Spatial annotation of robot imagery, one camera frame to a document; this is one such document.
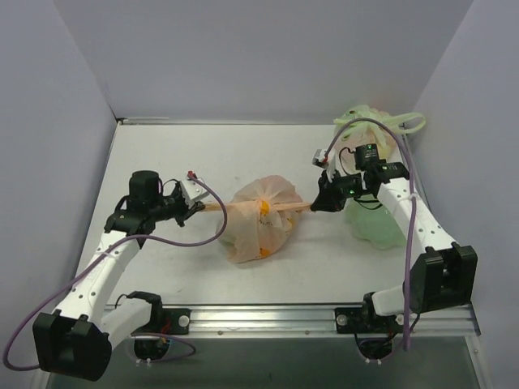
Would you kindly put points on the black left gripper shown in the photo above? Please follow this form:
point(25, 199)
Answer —
point(182, 209)

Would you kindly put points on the pale green scalloped plate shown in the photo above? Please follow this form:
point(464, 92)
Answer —
point(370, 221)

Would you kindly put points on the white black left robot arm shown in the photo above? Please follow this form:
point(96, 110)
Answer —
point(77, 339)

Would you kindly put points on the aluminium table edge rail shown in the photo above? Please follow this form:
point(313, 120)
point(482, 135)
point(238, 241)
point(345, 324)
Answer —
point(241, 321)

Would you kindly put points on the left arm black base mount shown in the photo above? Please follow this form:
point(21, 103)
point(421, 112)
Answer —
point(169, 321)

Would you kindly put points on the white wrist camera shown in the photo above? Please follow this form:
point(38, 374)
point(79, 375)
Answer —
point(326, 161)
point(192, 192)

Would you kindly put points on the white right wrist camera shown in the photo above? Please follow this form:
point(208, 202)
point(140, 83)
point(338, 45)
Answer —
point(326, 161)

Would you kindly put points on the translucent orange banana-print bag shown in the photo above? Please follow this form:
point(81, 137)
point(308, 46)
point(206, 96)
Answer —
point(260, 219)

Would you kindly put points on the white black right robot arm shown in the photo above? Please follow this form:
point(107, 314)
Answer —
point(439, 272)

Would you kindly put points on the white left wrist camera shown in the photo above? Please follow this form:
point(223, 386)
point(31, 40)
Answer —
point(192, 192)

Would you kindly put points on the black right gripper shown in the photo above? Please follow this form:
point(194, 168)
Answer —
point(331, 193)

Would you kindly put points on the tied green bag of fruit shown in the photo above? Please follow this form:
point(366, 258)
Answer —
point(360, 133)

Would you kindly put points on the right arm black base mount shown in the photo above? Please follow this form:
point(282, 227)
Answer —
point(357, 319)

